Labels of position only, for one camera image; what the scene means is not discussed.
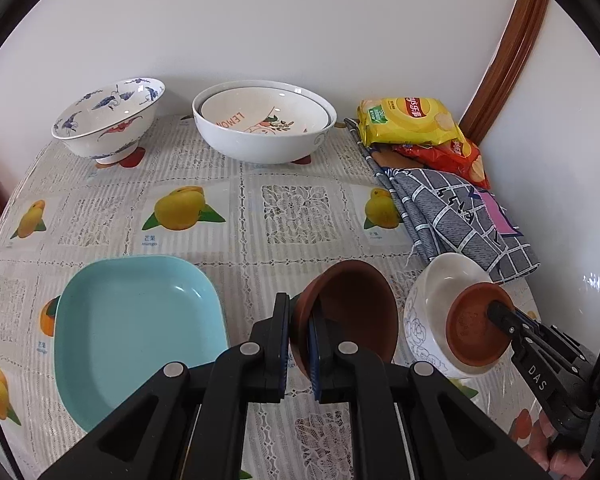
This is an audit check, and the brown wooden door frame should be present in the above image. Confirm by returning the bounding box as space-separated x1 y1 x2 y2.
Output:
459 0 551 143

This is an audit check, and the large white bowl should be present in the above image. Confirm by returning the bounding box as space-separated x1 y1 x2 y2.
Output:
192 80 338 164

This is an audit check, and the blue and white footed bowl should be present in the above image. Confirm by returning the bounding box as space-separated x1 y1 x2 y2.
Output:
51 77 166 166

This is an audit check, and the grey checked cloth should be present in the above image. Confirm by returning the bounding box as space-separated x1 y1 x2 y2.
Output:
344 117 541 286

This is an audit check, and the yellow chip bag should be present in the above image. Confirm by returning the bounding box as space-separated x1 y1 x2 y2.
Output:
356 96 466 148

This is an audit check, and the teal square plate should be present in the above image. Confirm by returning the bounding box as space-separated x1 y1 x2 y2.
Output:
53 255 230 433

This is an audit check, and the fruit print tablecloth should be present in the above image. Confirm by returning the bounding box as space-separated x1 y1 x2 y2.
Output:
0 112 581 480

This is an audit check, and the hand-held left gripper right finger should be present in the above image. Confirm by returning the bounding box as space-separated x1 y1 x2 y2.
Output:
307 309 548 480

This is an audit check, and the red chip bag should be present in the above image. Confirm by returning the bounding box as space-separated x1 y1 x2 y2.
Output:
390 137 492 191

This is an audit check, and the person's right hand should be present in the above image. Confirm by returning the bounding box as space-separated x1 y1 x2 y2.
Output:
530 407 588 478

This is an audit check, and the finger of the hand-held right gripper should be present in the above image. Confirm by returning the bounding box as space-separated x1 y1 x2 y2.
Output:
487 301 543 346

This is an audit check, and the white bowl with blue pattern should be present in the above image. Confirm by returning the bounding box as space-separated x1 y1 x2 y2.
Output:
403 252 511 380

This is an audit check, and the small brown clay bowl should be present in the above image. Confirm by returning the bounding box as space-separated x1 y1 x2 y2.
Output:
445 283 515 368
289 259 400 381

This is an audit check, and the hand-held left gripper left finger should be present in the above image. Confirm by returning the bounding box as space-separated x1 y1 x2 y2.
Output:
40 292 292 480

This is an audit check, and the white bowl with orange print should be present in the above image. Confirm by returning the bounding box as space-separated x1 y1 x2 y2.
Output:
200 87 331 137

